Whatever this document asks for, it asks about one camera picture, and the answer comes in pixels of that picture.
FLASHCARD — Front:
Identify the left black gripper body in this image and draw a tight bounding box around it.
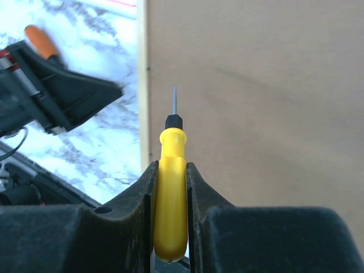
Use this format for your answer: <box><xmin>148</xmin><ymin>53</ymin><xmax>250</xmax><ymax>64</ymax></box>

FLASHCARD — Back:
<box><xmin>1</xmin><ymin>51</ymin><xmax>43</xmax><ymax>137</ymax></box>

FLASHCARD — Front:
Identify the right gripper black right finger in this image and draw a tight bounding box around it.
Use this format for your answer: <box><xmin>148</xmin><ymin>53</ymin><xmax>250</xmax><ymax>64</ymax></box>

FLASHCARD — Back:
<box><xmin>186</xmin><ymin>163</ymin><xmax>363</xmax><ymax>272</ymax></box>

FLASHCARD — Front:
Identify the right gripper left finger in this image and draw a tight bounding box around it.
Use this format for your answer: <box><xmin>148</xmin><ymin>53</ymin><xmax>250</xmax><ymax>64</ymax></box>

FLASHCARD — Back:
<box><xmin>1</xmin><ymin>163</ymin><xmax>158</xmax><ymax>272</ymax></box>

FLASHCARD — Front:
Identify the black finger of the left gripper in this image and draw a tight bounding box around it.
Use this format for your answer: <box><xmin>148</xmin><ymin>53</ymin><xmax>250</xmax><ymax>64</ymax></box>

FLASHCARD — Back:
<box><xmin>5</xmin><ymin>41</ymin><xmax>123</xmax><ymax>135</ymax></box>

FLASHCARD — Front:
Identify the small yellow screwdriver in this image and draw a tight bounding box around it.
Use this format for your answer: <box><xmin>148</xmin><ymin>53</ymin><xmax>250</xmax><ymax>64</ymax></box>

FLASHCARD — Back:
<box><xmin>153</xmin><ymin>87</ymin><xmax>188</xmax><ymax>263</ymax></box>

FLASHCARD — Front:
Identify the wooden picture frame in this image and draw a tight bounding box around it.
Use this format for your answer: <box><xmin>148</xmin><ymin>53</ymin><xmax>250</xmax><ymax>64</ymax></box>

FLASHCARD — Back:
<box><xmin>137</xmin><ymin>1</ymin><xmax>363</xmax><ymax>245</ymax></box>

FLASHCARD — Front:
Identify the white PVC pipe rack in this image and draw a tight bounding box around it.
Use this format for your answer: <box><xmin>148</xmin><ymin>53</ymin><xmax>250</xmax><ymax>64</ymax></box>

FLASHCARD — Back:
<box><xmin>104</xmin><ymin>0</ymin><xmax>137</xmax><ymax>19</ymax></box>

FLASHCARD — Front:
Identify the orange handled screwdriver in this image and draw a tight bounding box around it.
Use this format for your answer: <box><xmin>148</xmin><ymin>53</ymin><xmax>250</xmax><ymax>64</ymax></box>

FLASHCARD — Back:
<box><xmin>24</xmin><ymin>24</ymin><xmax>66</xmax><ymax>69</ymax></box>

